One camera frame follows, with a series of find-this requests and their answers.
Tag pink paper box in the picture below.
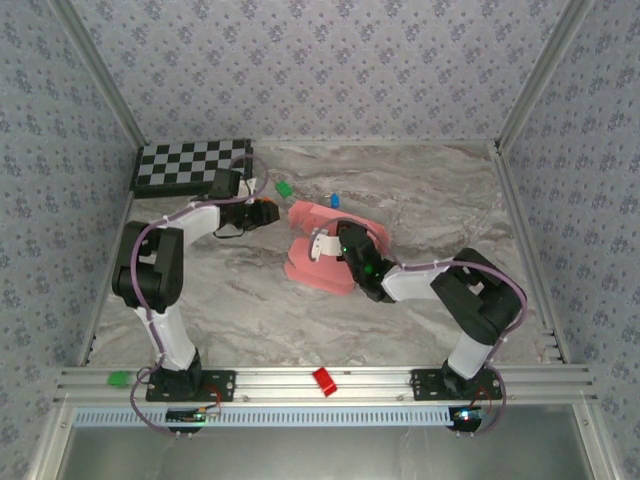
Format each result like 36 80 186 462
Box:
283 200 389 296

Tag black and white checkerboard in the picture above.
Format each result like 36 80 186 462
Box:
128 138 254 200

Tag red block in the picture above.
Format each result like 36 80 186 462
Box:
311 367 339 398

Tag right circuit board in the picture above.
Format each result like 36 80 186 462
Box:
449 407 485 430

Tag circuit board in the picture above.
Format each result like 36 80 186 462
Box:
165 407 209 426
449 407 485 430

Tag grey metal panel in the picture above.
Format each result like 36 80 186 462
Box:
57 424 601 480

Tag left circuit board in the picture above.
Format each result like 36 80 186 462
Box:
165 407 209 426

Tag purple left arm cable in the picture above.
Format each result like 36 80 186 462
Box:
128 155 271 439

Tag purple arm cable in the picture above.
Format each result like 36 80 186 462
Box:
314 216 529 439
128 155 271 439

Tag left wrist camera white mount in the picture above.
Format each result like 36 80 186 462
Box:
208 168 257 201

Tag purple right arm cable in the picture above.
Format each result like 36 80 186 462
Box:
314 216 529 439

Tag aluminium back rail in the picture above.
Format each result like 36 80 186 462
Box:
249 138 501 149

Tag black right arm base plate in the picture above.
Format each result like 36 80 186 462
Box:
410 368 503 401

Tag aluminium front rail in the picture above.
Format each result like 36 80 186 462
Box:
53 364 599 405

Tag slotted grey cable duct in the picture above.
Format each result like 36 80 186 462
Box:
73 405 454 427

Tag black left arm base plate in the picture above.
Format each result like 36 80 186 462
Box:
145 369 237 403

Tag aluminium frame post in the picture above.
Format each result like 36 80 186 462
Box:
497 0 596 149

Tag aluminium frame bar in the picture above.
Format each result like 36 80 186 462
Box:
574 404 624 480
24 404 76 480

